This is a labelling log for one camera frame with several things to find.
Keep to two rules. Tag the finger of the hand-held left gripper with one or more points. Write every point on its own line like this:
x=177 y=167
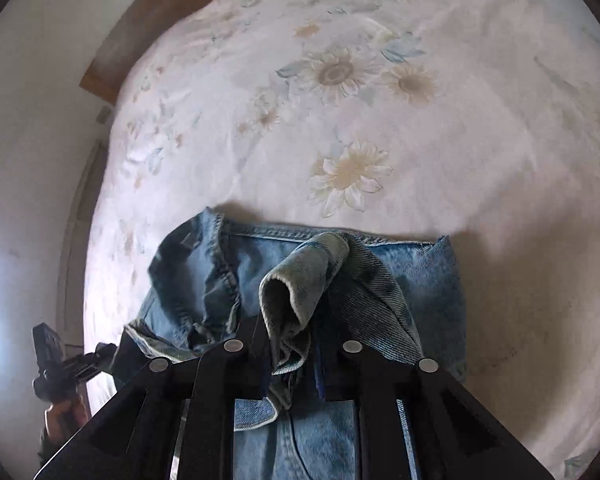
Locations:
x=130 y=360

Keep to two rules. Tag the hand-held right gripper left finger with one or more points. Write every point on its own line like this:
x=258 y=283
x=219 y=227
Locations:
x=250 y=375

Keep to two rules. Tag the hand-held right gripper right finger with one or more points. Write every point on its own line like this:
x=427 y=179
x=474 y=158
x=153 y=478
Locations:
x=347 y=375

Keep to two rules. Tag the blue denim jacket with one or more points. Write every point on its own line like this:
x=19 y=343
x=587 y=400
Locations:
x=410 y=300

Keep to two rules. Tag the person's left hand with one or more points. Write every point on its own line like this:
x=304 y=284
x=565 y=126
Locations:
x=65 y=417

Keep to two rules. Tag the floral white duvet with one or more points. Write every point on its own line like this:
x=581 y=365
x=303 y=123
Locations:
x=380 y=125

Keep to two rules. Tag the wooden headboard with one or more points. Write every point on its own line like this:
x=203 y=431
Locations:
x=140 y=35

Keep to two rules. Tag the beige wall outlet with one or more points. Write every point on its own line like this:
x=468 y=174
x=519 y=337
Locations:
x=103 y=114

